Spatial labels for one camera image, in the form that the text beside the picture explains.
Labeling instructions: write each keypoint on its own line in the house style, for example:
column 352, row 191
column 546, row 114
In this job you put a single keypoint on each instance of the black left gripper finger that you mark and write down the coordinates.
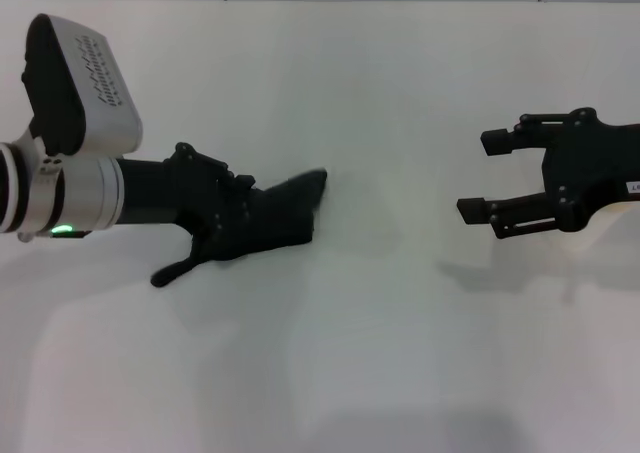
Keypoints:
column 232, row 178
column 232, row 220

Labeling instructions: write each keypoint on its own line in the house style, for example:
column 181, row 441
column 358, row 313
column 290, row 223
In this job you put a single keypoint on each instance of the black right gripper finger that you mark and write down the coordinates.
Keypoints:
column 510, row 138
column 500, row 213

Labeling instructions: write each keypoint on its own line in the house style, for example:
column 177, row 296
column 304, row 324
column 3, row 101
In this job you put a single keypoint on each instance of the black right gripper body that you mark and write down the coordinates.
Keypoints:
column 595, row 173

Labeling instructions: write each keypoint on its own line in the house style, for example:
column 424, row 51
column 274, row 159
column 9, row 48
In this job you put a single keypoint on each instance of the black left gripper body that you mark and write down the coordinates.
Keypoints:
column 160, row 193

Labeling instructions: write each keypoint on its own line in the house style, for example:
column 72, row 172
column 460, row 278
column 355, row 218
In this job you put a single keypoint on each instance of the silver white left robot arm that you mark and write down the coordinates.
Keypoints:
column 65, row 198

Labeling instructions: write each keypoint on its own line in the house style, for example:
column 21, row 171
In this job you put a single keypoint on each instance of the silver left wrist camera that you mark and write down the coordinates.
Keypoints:
column 95, row 93

